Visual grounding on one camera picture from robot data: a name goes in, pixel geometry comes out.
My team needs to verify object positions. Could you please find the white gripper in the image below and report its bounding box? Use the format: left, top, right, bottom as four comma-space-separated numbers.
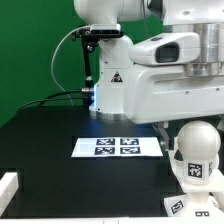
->
124, 64, 224, 150

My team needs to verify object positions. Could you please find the white lamp bulb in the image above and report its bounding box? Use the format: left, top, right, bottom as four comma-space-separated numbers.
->
177, 121, 221, 185

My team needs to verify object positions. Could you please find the white lamp base with tags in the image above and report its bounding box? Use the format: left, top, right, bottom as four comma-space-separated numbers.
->
162, 179, 224, 219

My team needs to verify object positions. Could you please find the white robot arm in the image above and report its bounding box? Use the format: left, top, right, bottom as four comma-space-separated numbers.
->
74, 0, 224, 148

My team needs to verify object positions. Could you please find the white cylindrical lamp shade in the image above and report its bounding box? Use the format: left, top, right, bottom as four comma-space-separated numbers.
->
168, 150, 183, 180

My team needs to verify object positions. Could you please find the white sheet with tags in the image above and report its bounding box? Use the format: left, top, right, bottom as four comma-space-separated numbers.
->
72, 137, 162, 158

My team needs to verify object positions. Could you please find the black camera on stand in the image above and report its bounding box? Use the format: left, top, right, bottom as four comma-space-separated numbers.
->
71, 24, 124, 88

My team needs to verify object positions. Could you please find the black cable on table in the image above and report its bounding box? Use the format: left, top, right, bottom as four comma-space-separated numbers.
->
16, 88, 96, 114

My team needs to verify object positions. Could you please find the white left corner bracket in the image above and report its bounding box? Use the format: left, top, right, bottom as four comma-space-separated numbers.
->
0, 172, 19, 217

